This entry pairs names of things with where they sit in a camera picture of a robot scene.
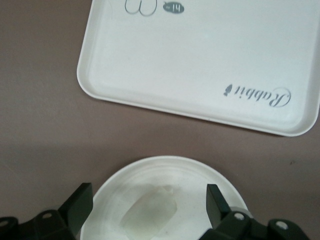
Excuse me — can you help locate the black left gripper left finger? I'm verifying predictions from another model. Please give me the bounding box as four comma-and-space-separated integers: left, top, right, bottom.
29, 182, 95, 240

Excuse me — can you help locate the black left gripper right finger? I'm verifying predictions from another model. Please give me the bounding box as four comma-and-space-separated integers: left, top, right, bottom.
199, 183, 270, 240

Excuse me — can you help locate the white steamed bun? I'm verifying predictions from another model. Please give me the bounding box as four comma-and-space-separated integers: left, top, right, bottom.
121, 184, 179, 238

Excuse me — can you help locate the cream round plate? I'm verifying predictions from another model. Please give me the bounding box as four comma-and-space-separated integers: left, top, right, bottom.
79, 156, 252, 240

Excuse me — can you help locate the cream rabbit print tray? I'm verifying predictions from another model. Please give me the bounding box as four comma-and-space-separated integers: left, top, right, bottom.
76, 0, 320, 138

